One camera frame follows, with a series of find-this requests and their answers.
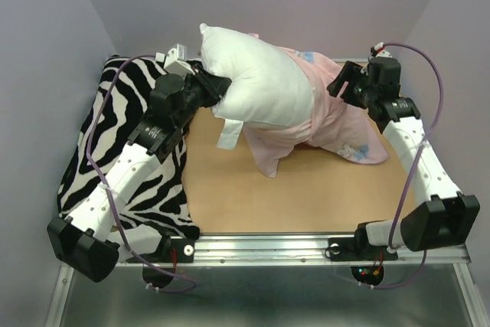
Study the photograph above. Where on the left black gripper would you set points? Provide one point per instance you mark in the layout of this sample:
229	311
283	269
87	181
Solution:
214	86

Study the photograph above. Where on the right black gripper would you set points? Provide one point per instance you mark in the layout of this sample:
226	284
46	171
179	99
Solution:
351	72

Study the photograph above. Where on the purple pink princess pillowcase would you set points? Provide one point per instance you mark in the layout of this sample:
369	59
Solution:
333	126

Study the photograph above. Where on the white pillow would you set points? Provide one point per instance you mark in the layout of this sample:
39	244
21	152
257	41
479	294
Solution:
270	97

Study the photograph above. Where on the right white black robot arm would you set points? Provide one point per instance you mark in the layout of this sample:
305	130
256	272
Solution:
444	215

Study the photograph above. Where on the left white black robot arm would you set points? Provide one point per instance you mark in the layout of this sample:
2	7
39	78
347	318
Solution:
81	239

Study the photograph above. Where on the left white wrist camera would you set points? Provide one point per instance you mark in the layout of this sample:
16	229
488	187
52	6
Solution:
174	61

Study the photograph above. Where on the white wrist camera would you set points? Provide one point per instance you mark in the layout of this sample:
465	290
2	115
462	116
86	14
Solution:
174	61
379	50

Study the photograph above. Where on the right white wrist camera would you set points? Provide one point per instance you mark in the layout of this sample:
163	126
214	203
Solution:
379	50

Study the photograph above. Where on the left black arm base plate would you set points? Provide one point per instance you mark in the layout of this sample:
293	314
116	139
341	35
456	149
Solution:
170	249

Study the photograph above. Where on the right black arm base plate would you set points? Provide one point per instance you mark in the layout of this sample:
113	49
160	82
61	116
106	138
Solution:
343	249

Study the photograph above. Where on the aluminium mounting rail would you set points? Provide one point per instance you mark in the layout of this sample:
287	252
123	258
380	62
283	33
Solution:
266	250

